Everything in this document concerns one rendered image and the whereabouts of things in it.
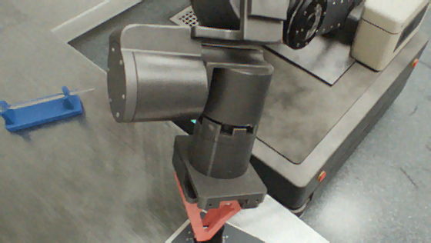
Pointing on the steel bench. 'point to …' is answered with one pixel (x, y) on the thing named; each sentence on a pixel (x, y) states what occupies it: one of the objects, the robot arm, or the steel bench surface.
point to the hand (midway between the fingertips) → (202, 230)
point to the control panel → (231, 234)
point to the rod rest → (41, 112)
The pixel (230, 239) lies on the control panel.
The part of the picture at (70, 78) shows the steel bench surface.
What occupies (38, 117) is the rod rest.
